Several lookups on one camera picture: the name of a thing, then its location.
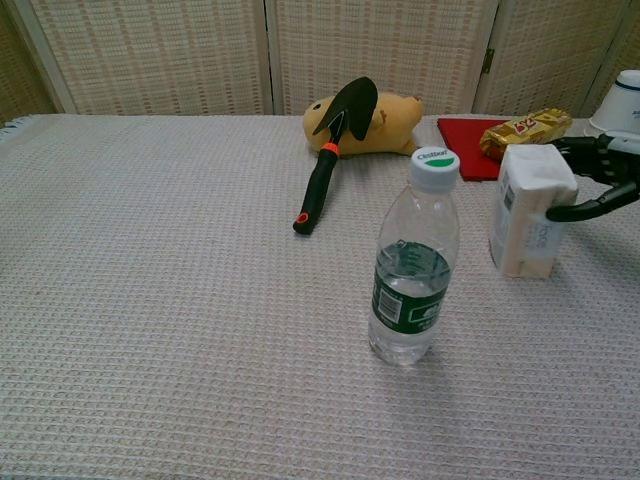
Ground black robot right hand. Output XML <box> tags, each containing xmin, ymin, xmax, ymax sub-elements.
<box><xmin>545</xmin><ymin>132</ymin><xmax>640</xmax><ymax>223</ymax></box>

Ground white tissue pack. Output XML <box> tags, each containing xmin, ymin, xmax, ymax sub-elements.
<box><xmin>488</xmin><ymin>143</ymin><xmax>580</xmax><ymax>279</ymax></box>

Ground white paper cup stack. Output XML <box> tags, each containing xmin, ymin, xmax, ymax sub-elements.
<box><xmin>589</xmin><ymin>69</ymin><xmax>640</xmax><ymax>135</ymax></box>

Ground gold snack packet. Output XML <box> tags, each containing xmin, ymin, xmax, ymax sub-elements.
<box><xmin>479</xmin><ymin>108</ymin><xmax>574</xmax><ymax>161</ymax></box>

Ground yellow plush toy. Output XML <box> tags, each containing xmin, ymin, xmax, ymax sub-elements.
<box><xmin>303</xmin><ymin>92</ymin><xmax>424</xmax><ymax>160</ymax></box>

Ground clear plastic water bottle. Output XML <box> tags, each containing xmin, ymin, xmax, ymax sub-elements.
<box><xmin>368</xmin><ymin>145</ymin><xmax>461</xmax><ymax>369</ymax></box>

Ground black garden trowel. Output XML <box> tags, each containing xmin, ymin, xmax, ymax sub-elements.
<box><xmin>292</xmin><ymin>76</ymin><xmax>379</xmax><ymax>237</ymax></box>

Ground woven folding screen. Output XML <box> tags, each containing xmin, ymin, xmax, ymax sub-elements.
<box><xmin>0</xmin><ymin>0</ymin><xmax>640</xmax><ymax>126</ymax></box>

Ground woven beige tablecloth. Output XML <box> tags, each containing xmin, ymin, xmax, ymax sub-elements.
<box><xmin>0</xmin><ymin>113</ymin><xmax>640</xmax><ymax>480</ymax></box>

